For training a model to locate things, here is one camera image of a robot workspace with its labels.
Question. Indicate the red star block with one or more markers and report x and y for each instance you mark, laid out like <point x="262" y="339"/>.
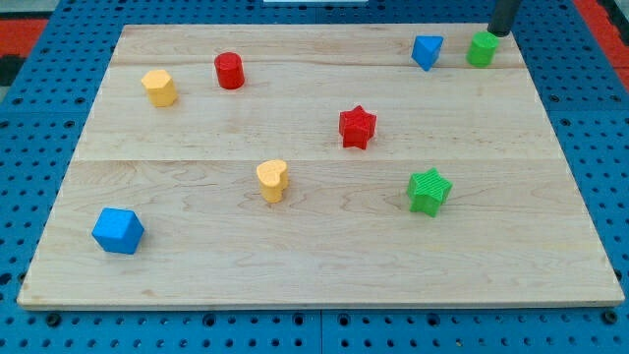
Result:
<point x="356" y="127"/>

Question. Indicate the green star block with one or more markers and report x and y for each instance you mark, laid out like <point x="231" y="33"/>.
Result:
<point x="428" y="191"/>

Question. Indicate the yellow heart block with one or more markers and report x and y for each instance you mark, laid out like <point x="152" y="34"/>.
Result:
<point x="273" y="179"/>

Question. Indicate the light wooden board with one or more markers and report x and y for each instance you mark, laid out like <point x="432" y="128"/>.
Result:
<point x="513" y="233"/>

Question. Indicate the red cylinder block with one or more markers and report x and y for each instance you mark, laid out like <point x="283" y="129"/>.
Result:
<point x="229" y="70"/>

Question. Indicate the blue triangular prism block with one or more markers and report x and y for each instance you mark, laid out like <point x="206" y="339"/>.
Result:
<point x="426" y="50"/>

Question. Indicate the yellow hexagon block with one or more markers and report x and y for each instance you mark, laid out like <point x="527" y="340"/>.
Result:
<point x="160" y="88"/>

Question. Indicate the blue cube block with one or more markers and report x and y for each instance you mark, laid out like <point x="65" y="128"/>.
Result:
<point x="118" y="231"/>

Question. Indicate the green cylinder block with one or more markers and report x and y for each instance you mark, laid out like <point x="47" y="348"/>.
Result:
<point x="482" y="49"/>

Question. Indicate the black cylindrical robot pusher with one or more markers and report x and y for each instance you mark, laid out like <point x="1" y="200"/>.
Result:
<point x="503" y="17"/>

